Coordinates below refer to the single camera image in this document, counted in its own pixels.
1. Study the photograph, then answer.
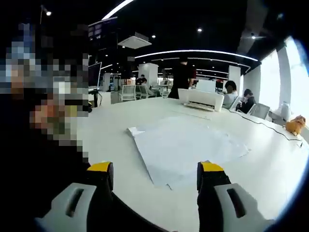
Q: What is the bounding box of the dark hanging display screen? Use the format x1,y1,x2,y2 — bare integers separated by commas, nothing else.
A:
87,16,118,40

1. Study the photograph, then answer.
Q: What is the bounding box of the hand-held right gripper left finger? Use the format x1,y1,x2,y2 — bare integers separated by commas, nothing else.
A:
35,161,117,232

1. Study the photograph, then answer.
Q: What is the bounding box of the straight ceiling light strip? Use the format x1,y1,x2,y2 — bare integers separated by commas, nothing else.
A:
101,0,135,20

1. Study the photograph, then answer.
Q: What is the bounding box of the white printer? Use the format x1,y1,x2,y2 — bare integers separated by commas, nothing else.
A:
178,79,225,113

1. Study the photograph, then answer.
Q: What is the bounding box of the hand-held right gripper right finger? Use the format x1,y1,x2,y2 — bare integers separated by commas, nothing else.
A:
197,159,276,232

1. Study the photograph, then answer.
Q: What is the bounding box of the curved ceiling light strip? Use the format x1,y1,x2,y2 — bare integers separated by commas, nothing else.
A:
134,49,258,61

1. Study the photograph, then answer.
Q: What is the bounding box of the computer monitor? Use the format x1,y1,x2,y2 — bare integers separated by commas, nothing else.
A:
88,62,103,91

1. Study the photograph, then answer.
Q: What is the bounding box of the orange plush toy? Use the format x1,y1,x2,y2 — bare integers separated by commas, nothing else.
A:
286,115,306,136

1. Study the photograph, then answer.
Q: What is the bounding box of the stack of white printing papers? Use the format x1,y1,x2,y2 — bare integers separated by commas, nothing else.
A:
126,116,251,190

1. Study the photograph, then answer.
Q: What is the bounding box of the white kettle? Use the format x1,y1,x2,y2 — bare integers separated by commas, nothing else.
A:
280,101,294,121

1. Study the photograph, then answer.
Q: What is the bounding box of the person in black shirt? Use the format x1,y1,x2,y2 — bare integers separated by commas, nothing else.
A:
0,96,91,232

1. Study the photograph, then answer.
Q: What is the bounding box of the ceiling air conditioner unit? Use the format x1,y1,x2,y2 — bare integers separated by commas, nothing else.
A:
117,32,153,49

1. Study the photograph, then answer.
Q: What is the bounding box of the thin black cable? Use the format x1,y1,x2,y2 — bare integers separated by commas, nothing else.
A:
231,110,304,148

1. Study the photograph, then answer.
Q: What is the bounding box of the white office chair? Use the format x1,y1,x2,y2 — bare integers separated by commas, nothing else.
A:
120,84,136,102
251,103,271,120

